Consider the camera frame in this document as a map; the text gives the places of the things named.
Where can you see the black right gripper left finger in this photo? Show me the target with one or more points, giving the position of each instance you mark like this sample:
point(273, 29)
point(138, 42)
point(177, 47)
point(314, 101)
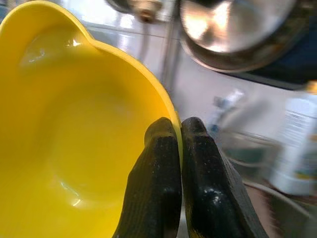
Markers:
point(156, 178)

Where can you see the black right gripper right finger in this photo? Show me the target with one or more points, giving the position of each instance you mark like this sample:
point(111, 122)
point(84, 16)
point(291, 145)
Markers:
point(210, 178)

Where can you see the yellow plastic bowl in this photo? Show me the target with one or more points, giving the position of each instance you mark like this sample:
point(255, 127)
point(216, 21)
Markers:
point(74, 124)

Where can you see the clear container green scrubber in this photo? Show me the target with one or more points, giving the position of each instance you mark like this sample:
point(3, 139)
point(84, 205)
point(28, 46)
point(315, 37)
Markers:
point(247, 148)

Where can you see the white bottle yellow cap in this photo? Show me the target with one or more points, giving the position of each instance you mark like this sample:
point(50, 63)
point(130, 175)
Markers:
point(294, 138)

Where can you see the steel sink basin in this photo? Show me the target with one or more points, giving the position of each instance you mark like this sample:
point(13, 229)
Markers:
point(297, 218)

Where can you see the round metal pan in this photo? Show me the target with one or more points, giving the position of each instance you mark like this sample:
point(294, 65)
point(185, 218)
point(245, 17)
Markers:
point(223, 24)

